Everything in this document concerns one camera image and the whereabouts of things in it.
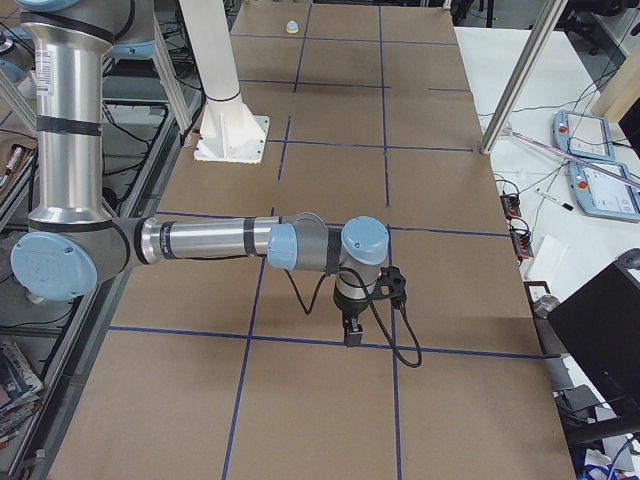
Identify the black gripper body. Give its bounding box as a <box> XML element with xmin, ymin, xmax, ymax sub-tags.
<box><xmin>333</xmin><ymin>288</ymin><xmax>368</xmax><ymax>316</ymax></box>

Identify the blue and cream bell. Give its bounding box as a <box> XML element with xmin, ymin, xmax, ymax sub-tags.
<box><xmin>286</xmin><ymin>20</ymin><xmax>299</xmax><ymax>35</ymax></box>

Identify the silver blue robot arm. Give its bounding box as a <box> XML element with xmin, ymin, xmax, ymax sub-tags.
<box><xmin>11</xmin><ymin>1</ymin><xmax>389</xmax><ymax>347</ymax></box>
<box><xmin>1</xmin><ymin>27</ymin><xmax>35</xmax><ymax>84</ymax></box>

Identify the brown paper table cover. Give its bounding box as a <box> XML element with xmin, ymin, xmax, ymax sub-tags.
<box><xmin>49</xmin><ymin>1</ymin><xmax>573</xmax><ymax>479</ymax></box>

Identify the orange black connector lower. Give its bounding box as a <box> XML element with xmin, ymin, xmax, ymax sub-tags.
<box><xmin>509</xmin><ymin>226</ymin><xmax>534</xmax><ymax>262</ymax></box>

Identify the orange black connector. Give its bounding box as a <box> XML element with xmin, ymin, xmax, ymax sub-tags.
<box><xmin>500</xmin><ymin>193</ymin><xmax>522</xmax><ymax>220</ymax></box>
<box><xmin>509</xmin><ymin>226</ymin><xmax>534</xmax><ymax>262</ymax></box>

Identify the orange black connector upper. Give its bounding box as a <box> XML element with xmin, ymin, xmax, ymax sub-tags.
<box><xmin>500</xmin><ymin>193</ymin><xmax>522</xmax><ymax>220</ymax></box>

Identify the white folded paper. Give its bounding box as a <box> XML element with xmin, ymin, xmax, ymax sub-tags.
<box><xmin>524</xmin><ymin>235</ymin><xmax>569</xmax><ymax>284</ymax></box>

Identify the black marker pen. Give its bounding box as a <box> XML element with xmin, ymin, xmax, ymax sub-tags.
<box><xmin>535</xmin><ymin>189</ymin><xmax>574</xmax><ymax>211</ymax></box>

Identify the black monitor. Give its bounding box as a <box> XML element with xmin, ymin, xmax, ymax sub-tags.
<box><xmin>548</xmin><ymin>262</ymin><xmax>639</xmax><ymax>415</ymax></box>

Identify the lower blue teach pendant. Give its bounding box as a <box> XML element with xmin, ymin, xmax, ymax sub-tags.
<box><xmin>569</xmin><ymin>162</ymin><xmax>639</xmax><ymax>223</ymax></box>

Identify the blue teach pendant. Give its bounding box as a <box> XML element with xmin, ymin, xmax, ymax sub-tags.
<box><xmin>552</xmin><ymin>110</ymin><xmax>615</xmax><ymax>162</ymax></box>
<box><xmin>569</xmin><ymin>162</ymin><xmax>639</xmax><ymax>223</ymax></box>

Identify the upper blue teach pendant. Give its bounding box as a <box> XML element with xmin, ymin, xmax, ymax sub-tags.
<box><xmin>552</xmin><ymin>110</ymin><xmax>615</xmax><ymax>162</ymax></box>

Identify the stack of magazines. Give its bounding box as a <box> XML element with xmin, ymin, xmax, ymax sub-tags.
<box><xmin>1</xmin><ymin>338</ymin><xmax>44</xmax><ymax>448</ymax></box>

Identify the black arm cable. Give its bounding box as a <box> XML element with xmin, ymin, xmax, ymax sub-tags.
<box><xmin>283</xmin><ymin>267</ymin><xmax>423</xmax><ymax>370</ymax></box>

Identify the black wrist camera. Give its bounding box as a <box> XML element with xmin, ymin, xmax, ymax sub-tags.
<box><xmin>375</xmin><ymin>266</ymin><xmax>407</xmax><ymax>307</ymax></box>

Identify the white camera stand post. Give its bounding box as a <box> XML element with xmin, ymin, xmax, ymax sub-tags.
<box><xmin>180</xmin><ymin>0</ymin><xmax>270</xmax><ymax>164</ymax></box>

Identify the aluminium frame post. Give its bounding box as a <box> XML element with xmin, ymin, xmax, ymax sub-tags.
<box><xmin>480</xmin><ymin>0</ymin><xmax>568</xmax><ymax>155</ymax></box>

